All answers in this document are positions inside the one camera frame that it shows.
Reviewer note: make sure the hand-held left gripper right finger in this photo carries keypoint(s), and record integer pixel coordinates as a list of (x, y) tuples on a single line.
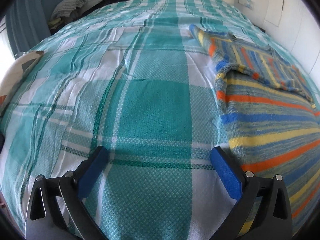
[(226, 175)]

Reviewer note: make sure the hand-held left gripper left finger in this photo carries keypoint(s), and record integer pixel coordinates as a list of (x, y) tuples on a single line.
[(90, 173)]

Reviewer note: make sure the striped knit sweater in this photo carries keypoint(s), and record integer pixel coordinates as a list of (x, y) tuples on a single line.
[(262, 120)]

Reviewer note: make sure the pile of dark clothes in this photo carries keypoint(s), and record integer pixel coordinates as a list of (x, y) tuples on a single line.
[(62, 22)]

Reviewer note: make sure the teal plaid bedspread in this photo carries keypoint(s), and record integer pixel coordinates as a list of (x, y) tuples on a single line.
[(150, 105)]

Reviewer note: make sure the printed white pillow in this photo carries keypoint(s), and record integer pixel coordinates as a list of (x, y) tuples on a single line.
[(15, 75)]

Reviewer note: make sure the grey striped folded cloth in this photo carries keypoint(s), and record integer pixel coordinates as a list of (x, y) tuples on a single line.
[(70, 3)]

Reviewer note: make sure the teal curtain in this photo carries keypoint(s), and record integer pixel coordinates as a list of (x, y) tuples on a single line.
[(27, 12)]

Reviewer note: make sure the white wall socket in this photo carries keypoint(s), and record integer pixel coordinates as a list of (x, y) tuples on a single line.
[(245, 2)]

